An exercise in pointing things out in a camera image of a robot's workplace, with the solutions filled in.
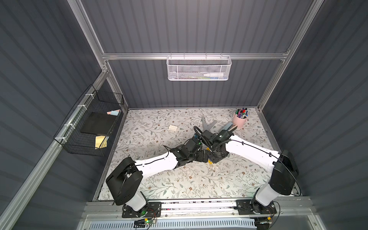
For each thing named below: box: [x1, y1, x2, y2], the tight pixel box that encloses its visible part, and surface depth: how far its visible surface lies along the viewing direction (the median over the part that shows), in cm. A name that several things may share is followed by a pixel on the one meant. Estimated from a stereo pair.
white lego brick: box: [168, 124, 179, 131], surface depth 108 cm
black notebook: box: [80, 112, 118, 136], surface depth 76 cm
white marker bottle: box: [203, 72, 224, 78], surface depth 91 cm
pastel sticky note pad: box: [106, 109, 121, 116], surface depth 84 cm
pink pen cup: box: [232, 107, 249, 129], surface depth 104 cm
